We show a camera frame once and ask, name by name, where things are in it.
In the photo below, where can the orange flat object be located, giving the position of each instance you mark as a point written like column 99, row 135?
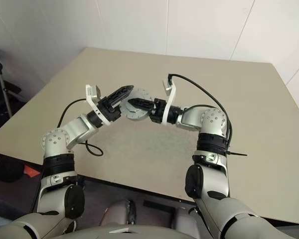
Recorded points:
column 31, row 171

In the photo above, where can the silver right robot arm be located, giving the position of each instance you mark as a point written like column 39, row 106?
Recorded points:
column 211, row 119

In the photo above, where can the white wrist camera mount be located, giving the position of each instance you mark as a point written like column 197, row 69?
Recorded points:
column 173, row 94
column 91, row 90

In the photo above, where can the grey robot torso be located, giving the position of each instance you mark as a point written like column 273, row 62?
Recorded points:
column 129, row 232

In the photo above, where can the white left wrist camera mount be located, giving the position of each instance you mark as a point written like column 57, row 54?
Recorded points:
column 91, row 90

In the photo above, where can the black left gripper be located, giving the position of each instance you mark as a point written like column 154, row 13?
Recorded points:
column 110, row 112

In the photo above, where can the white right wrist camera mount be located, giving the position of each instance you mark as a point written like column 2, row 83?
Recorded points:
column 173, row 94

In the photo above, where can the black and silver tripod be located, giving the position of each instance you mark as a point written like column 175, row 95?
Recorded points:
column 2, row 84

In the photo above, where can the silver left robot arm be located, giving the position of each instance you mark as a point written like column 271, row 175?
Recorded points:
column 54, row 142

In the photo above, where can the silver motor housing copper windings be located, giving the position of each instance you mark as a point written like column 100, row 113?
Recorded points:
column 137, row 114

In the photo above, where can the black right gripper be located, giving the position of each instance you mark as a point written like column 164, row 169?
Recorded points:
column 159, row 112

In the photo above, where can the grey rounded shape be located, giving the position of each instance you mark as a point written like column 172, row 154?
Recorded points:
column 117, row 212

